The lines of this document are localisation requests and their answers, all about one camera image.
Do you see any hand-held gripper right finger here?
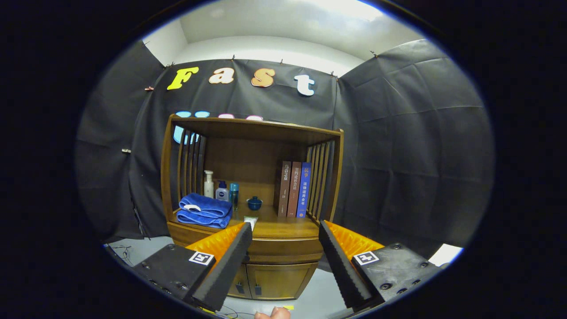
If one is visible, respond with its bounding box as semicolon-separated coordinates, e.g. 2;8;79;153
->
318;220;443;312

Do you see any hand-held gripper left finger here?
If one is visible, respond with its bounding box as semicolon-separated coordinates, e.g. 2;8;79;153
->
133;222;253;312

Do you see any wooden cabinet door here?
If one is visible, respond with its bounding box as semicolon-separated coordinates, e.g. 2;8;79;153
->
228;265;252;299
246;262;318;301

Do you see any wooden countertop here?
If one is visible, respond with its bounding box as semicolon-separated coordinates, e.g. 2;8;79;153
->
171;205;320;240

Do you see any wooden cabinet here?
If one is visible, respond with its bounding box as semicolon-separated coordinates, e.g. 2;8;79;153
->
160;114;345;301

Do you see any blue folded towel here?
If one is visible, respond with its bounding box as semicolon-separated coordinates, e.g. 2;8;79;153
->
176;193;233;229

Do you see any blue book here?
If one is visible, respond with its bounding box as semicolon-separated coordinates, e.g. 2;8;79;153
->
296;162;312;218

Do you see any reddish brown book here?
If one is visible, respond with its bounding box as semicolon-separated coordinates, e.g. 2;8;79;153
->
287;161;302;218

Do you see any dark brown book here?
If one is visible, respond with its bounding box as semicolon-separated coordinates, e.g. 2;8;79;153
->
278;161;292;217

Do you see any thin floor cable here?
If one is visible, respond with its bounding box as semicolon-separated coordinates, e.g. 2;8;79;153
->
221;305;255;319
106;245;133;266

